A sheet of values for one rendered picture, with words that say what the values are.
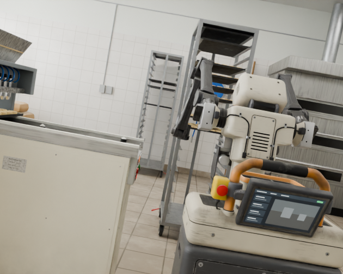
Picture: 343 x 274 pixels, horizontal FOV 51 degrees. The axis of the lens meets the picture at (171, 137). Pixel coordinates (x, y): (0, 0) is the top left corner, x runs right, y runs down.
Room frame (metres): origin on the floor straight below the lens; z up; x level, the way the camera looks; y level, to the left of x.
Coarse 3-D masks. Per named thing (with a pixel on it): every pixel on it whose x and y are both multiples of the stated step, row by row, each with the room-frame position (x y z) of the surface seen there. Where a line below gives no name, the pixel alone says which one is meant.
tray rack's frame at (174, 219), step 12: (204, 24) 3.05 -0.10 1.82; (216, 24) 2.88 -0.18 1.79; (228, 24) 2.89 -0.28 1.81; (192, 36) 3.49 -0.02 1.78; (192, 48) 3.49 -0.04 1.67; (228, 96) 3.51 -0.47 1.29; (180, 108) 3.49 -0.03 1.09; (168, 168) 3.49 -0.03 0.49; (192, 168) 3.52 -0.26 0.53; (180, 204) 3.49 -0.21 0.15; (168, 216) 3.04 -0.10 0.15; (180, 216) 3.10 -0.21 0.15
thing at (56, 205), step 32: (0, 160) 1.64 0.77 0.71; (32, 160) 1.64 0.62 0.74; (64, 160) 1.65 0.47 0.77; (96, 160) 1.65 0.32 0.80; (128, 160) 1.65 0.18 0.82; (0, 192) 1.64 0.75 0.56; (32, 192) 1.64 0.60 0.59; (64, 192) 1.65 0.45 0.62; (96, 192) 1.65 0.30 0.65; (128, 192) 1.94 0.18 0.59; (0, 224) 1.64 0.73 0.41; (32, 224) 1.64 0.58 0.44; (64, 224) 1.65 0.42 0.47; (96, 224) 1.65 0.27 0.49; (0, 256) 1.64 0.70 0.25; (32, 256) 1.65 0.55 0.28; (64, 256) 1.65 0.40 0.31; (96, 256) 1.65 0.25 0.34
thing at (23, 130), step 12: (0, 120) 1.65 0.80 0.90; (0, 132) 1.65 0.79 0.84; (12, 132) 1.65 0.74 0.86; (24, 132) 1.65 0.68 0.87; (36, 132) 1.65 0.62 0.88; (48, 132) 1.66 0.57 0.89; (60, 132) 1.66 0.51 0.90; (60, 144) 1.66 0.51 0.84; (72, 144) 1.66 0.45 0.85; (84, 144) 1.66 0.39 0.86; (96, 144) 1.66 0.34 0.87; (108, 144) 1.66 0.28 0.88; (120, 144) 1.66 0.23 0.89; (132, 144) 1.68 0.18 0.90; (132, 156) 1.66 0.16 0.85
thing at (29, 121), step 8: (8, 120) 1.94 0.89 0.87; (16, 120) 1.94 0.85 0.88; (24, 120) 1.94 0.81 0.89; (32, 120) 1.94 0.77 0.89; (40, 120) 1.96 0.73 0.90; (48, 128) 1.94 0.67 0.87; (56, 128) 1.94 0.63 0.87; (64, 128) 1.95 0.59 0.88; (72, 128) 1.95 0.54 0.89; (80, 128) 1.95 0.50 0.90; (96, 136) 1.95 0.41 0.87; (104, 136) 1.95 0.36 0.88; (112, 136) 1.95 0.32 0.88; (120, 136) 1.95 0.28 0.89; (128, 136) 1.96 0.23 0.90; (136, 144) 1.95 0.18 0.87
